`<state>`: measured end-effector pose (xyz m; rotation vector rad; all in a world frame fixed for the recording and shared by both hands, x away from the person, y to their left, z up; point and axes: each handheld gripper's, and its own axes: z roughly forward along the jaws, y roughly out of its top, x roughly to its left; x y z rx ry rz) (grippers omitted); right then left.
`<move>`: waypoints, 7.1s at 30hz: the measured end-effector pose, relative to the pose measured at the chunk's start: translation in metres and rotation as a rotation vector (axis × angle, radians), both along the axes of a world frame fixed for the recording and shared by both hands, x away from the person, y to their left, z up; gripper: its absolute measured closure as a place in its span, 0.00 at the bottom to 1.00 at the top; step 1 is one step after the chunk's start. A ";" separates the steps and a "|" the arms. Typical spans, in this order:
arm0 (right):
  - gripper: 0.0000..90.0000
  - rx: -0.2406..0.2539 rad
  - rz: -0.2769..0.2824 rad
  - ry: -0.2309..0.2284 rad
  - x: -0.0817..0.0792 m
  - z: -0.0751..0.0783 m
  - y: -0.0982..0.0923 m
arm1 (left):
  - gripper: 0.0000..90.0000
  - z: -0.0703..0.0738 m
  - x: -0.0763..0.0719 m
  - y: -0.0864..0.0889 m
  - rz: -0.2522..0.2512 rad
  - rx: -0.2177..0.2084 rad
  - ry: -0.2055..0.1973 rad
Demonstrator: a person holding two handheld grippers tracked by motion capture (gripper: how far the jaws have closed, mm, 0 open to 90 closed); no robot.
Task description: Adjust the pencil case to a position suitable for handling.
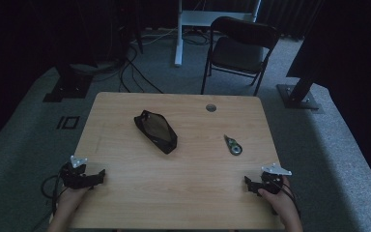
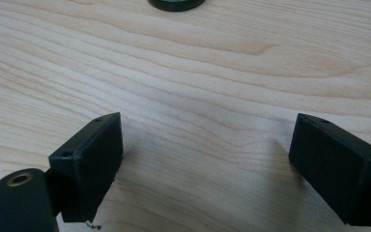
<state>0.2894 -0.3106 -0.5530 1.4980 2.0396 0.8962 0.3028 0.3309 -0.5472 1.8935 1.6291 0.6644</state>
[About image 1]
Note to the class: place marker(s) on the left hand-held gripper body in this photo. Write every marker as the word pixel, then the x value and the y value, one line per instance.
pixel 74 178

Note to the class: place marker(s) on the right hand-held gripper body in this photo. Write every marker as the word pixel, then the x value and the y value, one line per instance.
pixel 273 181

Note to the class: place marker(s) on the person's left hand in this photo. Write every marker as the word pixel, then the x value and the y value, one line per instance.
pixel 72 197

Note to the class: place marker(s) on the person's right hand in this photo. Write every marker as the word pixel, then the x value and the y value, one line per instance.
pixel 278 203

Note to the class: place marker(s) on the green correction tape dispenser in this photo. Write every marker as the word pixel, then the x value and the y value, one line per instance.
pixel 233 145

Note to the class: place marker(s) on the black mesh pencil case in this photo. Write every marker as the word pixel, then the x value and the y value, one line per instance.
pixel 156 130

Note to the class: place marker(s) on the grey round table grommet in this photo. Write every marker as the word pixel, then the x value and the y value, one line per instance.
pixel 211 108

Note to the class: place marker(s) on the black slanted stand with base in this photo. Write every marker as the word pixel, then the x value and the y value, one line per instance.
pixel 298 95

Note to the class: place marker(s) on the black folding chair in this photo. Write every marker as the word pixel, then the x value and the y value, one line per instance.
pixel 238 54

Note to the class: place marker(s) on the black stand with base plate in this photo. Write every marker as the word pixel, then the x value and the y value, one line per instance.
pixel 69 85

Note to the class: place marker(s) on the white desk frame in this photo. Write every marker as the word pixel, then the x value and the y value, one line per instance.
pixel 203 17

